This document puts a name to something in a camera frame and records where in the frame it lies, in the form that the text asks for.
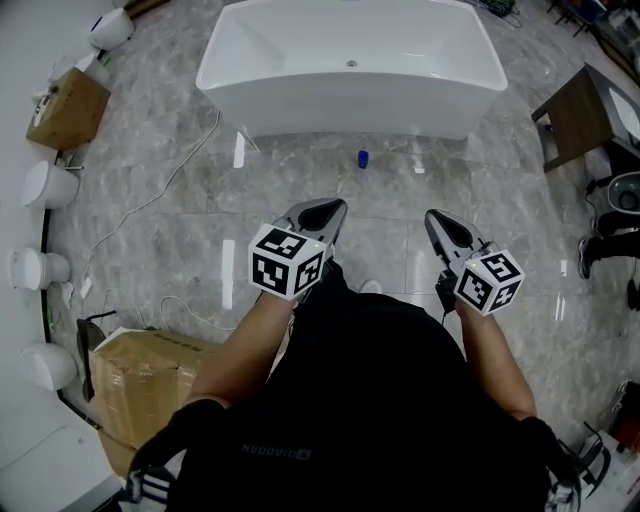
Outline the black curved seat cover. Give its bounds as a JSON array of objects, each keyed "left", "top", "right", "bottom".
[{"left": 75, "top": 309, "right": 117, "bottom": 404}]

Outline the white low platform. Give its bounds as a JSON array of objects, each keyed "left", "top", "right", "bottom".
[{"left": 0, "top": 424, "right": 126, "bottom": 512}]

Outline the person's black clothing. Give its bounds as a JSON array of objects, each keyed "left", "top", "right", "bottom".
[{"left": 124, "top": 262, "right": 584, "bottom": 512}]

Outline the black side cabinet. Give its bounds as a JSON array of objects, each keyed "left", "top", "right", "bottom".
[{"left": 607, "top": 134, "right": 640, "bottom": 176}]

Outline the blue chair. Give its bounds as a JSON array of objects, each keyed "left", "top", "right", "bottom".
[{"left": 547, "top": 0, "right": 609, "bottom": 37}]

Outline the brown cardboard box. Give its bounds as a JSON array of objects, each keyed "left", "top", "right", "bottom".
[{"left": 25, "top": 67, "right": 112, "bottom": 152}]

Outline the person's right forearm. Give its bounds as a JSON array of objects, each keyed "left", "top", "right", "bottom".
[{"left": 454, "top": 302, "right": 537, "bottom": 421}]

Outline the white bathtub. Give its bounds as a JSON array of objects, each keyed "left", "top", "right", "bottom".
[{"left": 195, "top": 0, "right": 509, "bottom": 141}]

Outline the grey round basin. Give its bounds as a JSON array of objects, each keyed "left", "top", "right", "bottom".
[{"left": 607, "top": 171, "right": 640, "bottom": 217}]

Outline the large taped cardboard box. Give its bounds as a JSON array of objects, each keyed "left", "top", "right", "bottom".
[{"left": 88, "top": 328, "right": 224, "bottom": 451}]

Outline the printed cardboard box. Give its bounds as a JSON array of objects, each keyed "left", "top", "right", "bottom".
[{"left": 98, "top": 429, "right": 144, "bottom": 479}]

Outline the thin white looped cable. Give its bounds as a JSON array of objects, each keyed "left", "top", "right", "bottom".
[{"left": 102, "top": 287, "right": 236, "bottom": 332}]

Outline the green cable coil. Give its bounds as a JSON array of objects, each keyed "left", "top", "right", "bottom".
[{"left": 479, "top": 0, "right": 522, "bottom": 27}]

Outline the red and black box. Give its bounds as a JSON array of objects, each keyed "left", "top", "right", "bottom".
[{"left": 613, "top": 379, "right": 640, "bottom": 451}]

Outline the person's left forearm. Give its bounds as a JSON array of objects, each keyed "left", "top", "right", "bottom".
[{"left": 192, "top": 294, "right": 294, "bottom": 409}]

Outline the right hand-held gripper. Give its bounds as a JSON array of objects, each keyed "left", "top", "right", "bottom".
[{"left": 424, "top": 209, "right": 526, "bottom": 317}]

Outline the black curved faucet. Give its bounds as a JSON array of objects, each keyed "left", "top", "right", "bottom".
[{"left": 557, "top": 422, "right": 612, "bottom": 496}]

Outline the white wall-hung toilet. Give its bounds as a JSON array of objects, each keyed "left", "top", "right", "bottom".
[
  {"left": 20, "top": 343, "right": 79, "bottom": 392},
  {"left": 7, "top": 247, "right": 71, "bottom": 291},
  {"left": 21, "top": 160, "right": 81, "bottom": 210}
]

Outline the white cylindrical bin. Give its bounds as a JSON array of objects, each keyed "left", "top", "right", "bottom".
[{"left": 88, "top": 7, "right": 136, "bottom": 51}]

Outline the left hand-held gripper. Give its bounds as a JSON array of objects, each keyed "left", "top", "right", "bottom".
[{"left": 247, "top": 198, "right": 349, "bottom": 302}]

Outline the white ceramic fixture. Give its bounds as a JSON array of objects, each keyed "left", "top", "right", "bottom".
[{"left": 559, "top": 429, "right": 640, "bottom": 512}]

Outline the wooden vanity cabinet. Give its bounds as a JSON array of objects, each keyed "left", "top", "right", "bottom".
[{"left": 530, "top": 62, "right": 640, "bottom": 174}]

